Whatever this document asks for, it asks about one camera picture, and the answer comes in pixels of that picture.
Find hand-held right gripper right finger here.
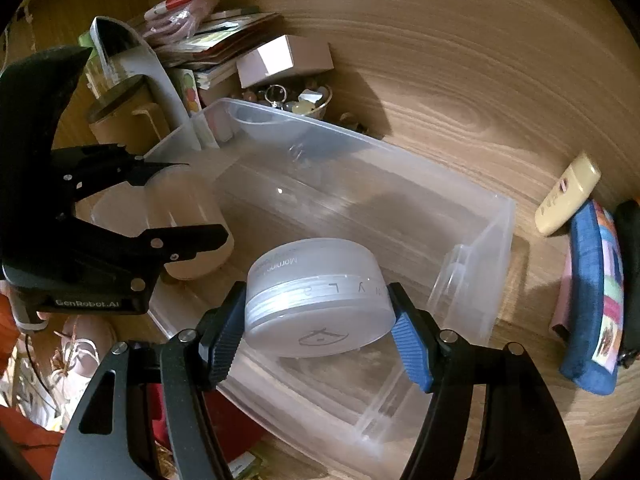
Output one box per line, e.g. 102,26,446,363
387,282,581,480

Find wooden desktop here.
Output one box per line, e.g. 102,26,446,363
10,0,638,480

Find brown mug with lid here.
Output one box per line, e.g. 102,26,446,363
87,75,167,157

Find pink flat pouch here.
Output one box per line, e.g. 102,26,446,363
550,260,576,342

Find stack of notebooks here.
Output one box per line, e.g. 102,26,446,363
150,7,283,92

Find blue patchwork pencil case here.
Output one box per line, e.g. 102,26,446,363
559,200,627,395

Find small white cardboard box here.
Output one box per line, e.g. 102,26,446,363
236,35,335,90

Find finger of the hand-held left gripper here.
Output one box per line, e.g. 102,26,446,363
50,144,191,203
120,224,228,296

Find black case orange zipper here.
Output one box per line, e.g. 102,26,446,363
612,200,640,361

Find light green box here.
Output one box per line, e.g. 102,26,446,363
82,30,107,97

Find pink and red packet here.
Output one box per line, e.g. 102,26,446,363
145,0,221,46

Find pale pink shoe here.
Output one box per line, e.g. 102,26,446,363
50,315,117,411

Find fruit printed card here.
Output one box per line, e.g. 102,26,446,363
172,67,203,116

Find person's red clothing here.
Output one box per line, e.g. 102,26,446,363
0,400,66,468

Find bowl of bead trinkets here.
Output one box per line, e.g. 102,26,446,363
250,84,333,121

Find cream tube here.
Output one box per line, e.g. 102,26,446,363
535,152,602,236

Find cream tape rolls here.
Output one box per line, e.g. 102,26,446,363
145,165,236,281

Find clear plastic storage bin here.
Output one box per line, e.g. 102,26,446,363
145,97,517,453

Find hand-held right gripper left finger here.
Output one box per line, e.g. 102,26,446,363
50,282,247,480

